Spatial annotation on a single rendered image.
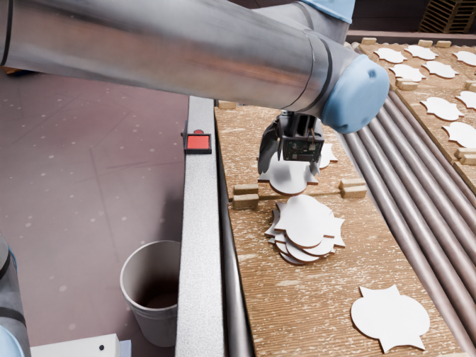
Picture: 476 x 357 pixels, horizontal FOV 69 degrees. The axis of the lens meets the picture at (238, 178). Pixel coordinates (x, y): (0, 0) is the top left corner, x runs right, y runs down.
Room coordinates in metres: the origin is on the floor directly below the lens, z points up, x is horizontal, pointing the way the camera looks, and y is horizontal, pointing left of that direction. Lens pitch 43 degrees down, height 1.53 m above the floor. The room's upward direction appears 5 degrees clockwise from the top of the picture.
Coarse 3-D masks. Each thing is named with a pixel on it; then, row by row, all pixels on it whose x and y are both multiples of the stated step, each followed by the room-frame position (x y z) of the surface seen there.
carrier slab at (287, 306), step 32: (256, 224) 0.50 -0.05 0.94; (352, 224) 0.52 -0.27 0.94; (384, 224) 0.53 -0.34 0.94; (256, 256) 0.42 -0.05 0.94; (352, 256) 0.43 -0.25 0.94; (384, 256) 0.44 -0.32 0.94; (256, 288) 0.34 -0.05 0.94; (288, 288) 0.35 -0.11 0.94; (320, 288) 0.36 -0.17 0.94; (352, 288) 0.36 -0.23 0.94; (384, 288) 0.37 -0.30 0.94; (416, 288) 0.37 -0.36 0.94; (256, 320) 0.28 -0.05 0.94; (288, 320) 0.29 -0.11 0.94; (320, 320) 0.29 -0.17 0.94; (256, 352) 0.23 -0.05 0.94; (288, 352) 0.23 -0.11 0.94; (320, 352) 0.24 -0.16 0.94; (352, 352) 0.24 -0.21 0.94; (416, 352) 0.25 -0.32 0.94; (448, 352) 0.25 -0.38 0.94
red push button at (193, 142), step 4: (188, 136) 0.82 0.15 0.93; (192, 136) 0.82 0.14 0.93; (196, 136) 0.82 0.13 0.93; (200, 136) 0.82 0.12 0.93; (204, 136) 0.82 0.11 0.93; (188, 140) 0.80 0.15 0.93; (192, 140) 0.80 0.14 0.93; (196, 140) 0.80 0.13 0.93; (200, 140) 0.80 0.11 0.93; (204, 140) 0.80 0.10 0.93; (208, 140) 0.80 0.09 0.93; (188, 144) 0.78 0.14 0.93; (192, 144) 0.78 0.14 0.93; (196, 144) 0.78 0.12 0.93; (200, 144) 0.78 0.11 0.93; (204, 144) 0.78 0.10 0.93; (208, 144) 0.78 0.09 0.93
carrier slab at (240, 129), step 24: (216, 120) 0.90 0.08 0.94; (240, 120) 0.91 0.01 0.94; (264, 120) 0.92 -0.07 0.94; (240, 144) 0.79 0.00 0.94; (336, 144) 0.82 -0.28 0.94; (240, 168) 0.69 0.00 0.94; (336, 168) 0.72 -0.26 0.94; (264, 192) 0.60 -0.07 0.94; (312, 192) 0.62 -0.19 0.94; (336, 192) 0.62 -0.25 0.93
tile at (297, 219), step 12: (276, 204) 0.52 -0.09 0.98; (288, 204) 0.52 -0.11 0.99; (300, 204) 0.52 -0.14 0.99; (312, 204) 0.53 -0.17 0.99; (288, 216) 0.49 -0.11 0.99; (300, 216) 0.49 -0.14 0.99; (312, 216) 0.49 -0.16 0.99; (324, 216) 0.49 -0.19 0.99; (276, 228) 0.45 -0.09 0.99; (288, 228) 0.45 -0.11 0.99; (300, 228) 0.46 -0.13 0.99; (312, 228) 0.46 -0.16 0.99; (324, 228) 0.46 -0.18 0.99; (300, 240) 0.43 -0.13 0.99; (312, 240) 0.43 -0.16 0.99
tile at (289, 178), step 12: (276, 156) 0.58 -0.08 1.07; (276, 168) 0.54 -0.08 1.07; (288, 168) 0.55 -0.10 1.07; (300, 168) 0.55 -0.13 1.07; (264, 180) 0.51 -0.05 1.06; (276, 180) 0.51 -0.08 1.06; (288, 180) 0.51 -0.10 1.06; (300, 180) 0.51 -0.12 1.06; (312, 180) 0.52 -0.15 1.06; (276, 192) 0.48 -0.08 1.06; (288, 192) 0.48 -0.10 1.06; (300, 192) 0.48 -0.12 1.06
